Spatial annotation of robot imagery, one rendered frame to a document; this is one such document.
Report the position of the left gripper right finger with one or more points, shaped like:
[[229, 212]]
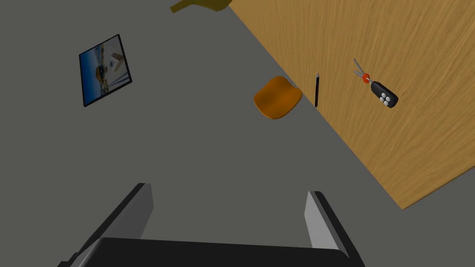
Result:
[[323, 222]]

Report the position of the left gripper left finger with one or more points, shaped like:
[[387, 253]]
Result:
[[128, 215]]

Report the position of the wooden table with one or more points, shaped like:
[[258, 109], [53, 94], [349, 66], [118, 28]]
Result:
[[389, 148]]

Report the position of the black pen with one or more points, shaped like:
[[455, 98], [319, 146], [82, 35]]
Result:
[[317, 91]]

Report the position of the orange chair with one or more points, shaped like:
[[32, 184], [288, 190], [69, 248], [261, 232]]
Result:
[[277, 98]]

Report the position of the black key fob with keys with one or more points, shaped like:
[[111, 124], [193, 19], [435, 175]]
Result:
[[382, 92]]

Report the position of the framed picture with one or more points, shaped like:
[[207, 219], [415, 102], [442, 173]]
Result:
[[105, 70]]

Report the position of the olive yellow chair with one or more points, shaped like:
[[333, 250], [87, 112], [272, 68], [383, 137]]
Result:
[[200, 4]]

